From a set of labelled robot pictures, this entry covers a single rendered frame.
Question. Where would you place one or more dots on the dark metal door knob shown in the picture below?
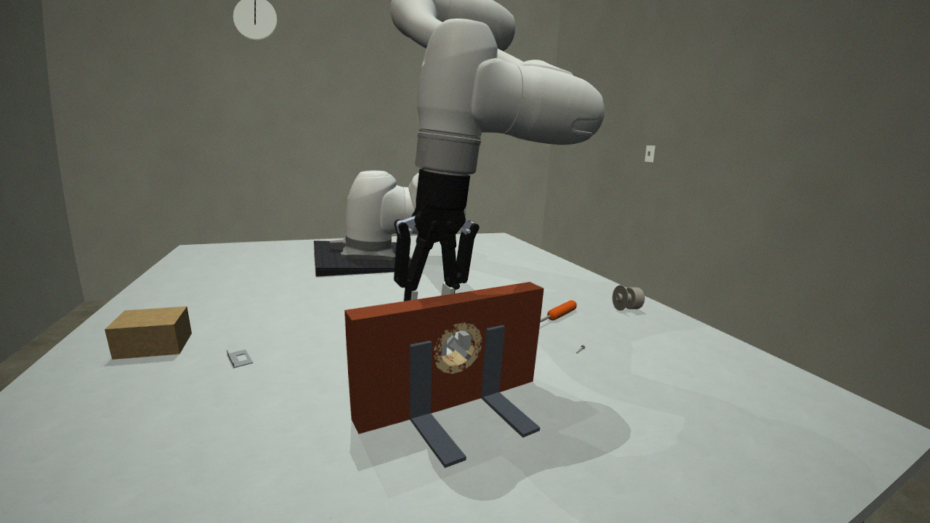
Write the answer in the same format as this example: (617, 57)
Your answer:
(630, 298)

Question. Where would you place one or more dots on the brown rectangular box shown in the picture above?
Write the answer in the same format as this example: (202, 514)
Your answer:
(148, 332)

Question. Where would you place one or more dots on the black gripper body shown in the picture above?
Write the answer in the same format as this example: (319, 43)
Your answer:
(441, 198)

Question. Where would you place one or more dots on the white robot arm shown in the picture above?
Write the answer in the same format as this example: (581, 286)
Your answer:
(464, 88)

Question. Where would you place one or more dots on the orange-handled screwdriver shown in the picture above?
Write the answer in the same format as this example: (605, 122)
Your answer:
(561, 310)

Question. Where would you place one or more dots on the brown wooden door slab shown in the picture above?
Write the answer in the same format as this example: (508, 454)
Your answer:
(378, 349)

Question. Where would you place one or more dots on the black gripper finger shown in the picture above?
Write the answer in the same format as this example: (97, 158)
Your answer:
(456, 271)
(402, 272)

